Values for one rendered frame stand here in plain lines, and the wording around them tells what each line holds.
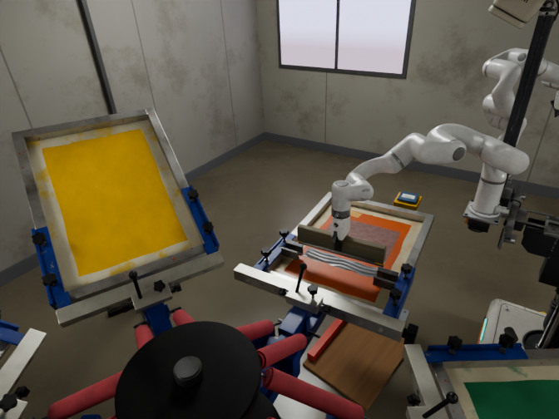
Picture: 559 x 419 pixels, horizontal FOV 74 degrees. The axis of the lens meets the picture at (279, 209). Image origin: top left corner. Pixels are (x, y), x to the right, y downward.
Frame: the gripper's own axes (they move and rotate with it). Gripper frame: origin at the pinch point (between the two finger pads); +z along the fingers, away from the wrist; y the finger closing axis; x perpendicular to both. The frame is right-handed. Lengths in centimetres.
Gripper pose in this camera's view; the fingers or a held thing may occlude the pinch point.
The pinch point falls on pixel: (339, 244)
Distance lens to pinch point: 158.7
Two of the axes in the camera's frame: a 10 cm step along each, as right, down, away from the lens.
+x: -8.7, -2.2, 4.5
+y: 5.0, -4.8, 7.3
